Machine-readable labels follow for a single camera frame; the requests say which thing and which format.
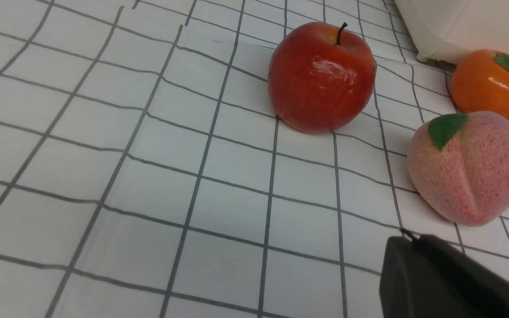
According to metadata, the orange persimmon with green leaf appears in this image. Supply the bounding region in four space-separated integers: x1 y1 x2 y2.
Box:
450 49 509 120

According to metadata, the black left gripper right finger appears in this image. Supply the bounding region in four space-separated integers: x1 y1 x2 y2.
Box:
416 234 509 318

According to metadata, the cream white toaster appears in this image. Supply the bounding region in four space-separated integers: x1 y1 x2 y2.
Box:
395 0 509 64

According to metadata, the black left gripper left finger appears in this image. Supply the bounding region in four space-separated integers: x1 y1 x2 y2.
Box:
379 229 480 318

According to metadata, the red apple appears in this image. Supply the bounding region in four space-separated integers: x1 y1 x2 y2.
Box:
267 22 376 134

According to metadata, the white checkered tablecloth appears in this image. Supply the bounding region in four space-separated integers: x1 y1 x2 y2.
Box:
0 0 509 318

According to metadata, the pink peach with leaf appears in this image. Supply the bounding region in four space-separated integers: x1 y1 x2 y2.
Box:
407 111 509 226

